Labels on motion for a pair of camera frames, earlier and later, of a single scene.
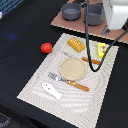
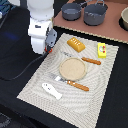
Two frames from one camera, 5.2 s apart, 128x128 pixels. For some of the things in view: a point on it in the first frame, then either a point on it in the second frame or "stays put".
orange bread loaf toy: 76,44 stays put
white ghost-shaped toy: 49,88 stays put
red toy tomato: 46,47 stays put
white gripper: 116,13 to 42,35
